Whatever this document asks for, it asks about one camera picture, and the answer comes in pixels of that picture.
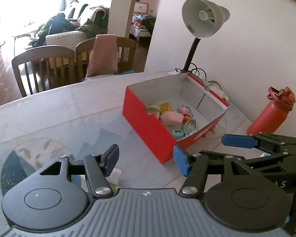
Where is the wooden dining chair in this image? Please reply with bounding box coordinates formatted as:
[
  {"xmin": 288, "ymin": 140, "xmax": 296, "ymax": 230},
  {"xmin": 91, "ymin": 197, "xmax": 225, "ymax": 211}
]
[
  {"xmin": 11, "ymin": 45, "xmax": 83, "ymax": 97},
  {"xmin": 75, "ymin": 34, "xmax": 137, "ymax": 81}
]

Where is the red water bottle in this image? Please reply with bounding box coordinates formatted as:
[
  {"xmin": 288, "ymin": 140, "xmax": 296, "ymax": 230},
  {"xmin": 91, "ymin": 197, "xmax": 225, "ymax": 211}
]
[{"xmin": 247, "ymin": 87, "xmax": 296, "ymax": 135}]

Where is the pink heart dish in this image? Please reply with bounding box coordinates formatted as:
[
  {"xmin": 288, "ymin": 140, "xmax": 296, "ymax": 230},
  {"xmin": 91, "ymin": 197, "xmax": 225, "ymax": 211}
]
[{"xmin": 159, "ymin": 111, "xmax": 183, "ymax": 126}]

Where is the sofa with clothes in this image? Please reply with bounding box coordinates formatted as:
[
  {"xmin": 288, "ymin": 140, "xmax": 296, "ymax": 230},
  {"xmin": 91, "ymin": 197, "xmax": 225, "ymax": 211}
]
[{"xmin": 28, "ymin": 2, "xmax": 109, "ymax": 50}]

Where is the red cardboard box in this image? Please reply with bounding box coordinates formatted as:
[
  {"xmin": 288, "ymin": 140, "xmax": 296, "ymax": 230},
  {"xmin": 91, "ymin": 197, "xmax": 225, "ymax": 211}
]
[{"xmin": 123, "ymin": 73, "xmax": 230, "ymax": 163}]

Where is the printed table mat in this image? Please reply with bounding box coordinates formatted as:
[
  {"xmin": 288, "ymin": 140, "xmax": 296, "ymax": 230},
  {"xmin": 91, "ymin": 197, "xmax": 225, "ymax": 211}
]
[{"xmin": 0, "ymin": 113, "xmax": 228, "ymax": 203}]

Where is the silver cap clear bottle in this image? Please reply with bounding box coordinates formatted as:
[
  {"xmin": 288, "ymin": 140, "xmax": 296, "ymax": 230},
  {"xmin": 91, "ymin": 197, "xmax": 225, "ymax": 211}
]
[{"xmin": 106, "ymin": 168, "xmax": 122, "ymax": 186}]

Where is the yellow small carton box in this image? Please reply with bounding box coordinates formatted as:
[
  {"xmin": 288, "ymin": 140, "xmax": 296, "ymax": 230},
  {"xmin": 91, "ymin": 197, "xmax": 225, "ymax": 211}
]
[{"xmin": 160, "ymin": 102, "xmax": 172, "ymax": 114}]

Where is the orange red keychain charm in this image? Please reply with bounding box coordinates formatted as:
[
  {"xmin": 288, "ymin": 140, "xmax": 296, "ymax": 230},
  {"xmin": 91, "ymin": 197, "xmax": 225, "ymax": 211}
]
[{"xmin": 183, "ymin": 114, "xmax": 190, "ymax": 121}]

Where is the white green cloth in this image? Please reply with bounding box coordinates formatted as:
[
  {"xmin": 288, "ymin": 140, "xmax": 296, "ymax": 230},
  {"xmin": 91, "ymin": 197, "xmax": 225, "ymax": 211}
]
[{"xmin": 205, "ymin": 84, "xmax": 229, "ymax": 102}]

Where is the pink cloth on chair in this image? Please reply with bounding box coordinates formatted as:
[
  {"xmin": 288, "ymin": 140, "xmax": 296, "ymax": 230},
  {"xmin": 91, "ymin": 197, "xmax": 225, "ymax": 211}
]
[{"xmin": 86, "ymin": 34, "xmax": 119, "ymax": 78}]

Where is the green lid toothpick jar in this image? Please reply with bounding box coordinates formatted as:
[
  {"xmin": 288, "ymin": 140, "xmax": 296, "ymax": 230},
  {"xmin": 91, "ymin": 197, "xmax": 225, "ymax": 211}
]
[{"xmin": 145, "ymin": 104, "xmax": 161, "ymax": 119}]

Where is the left wooden dining chair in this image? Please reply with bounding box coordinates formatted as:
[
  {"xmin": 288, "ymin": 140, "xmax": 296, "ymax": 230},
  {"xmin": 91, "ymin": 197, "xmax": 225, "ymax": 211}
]
[{"xmin": 11, "ymin": 45, "xmax": 83, "ymax": 97}]

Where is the right wooden dining chair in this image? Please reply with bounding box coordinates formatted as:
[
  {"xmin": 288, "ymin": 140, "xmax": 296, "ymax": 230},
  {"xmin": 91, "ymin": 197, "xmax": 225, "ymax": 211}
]
[{"xmin": 75, "ymin": 34, "xmax": 137, "ymax": 81}]

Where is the pink pig figurine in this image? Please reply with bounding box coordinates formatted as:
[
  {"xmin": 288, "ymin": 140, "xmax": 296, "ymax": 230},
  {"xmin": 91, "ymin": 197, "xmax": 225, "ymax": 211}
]
[{"xmin": 176, "ymin": 106, "xmax": 192, "ymax": 117}]

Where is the white desk lamp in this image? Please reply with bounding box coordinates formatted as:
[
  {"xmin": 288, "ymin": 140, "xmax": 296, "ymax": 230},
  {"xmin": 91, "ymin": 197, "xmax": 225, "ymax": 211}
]
[{"xmin": 175, "ymin": 0, "xmax": 230, "ymax": 73}]

